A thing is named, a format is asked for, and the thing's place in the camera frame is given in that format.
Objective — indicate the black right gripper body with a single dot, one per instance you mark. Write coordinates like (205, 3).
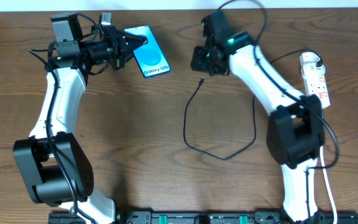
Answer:
(198, 59)

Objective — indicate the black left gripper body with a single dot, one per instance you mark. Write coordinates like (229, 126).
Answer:
(119, 48)

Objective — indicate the blue smartphone lit screen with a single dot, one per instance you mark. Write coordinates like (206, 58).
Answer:
(149, 57)

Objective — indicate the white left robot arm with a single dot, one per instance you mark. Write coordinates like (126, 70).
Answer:
(54, 168)

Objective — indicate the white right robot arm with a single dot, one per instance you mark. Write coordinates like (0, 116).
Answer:
(294, 131)

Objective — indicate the white power strip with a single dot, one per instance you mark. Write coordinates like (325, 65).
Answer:
(313, 74)

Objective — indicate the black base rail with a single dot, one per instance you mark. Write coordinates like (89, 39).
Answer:
(267, 216)

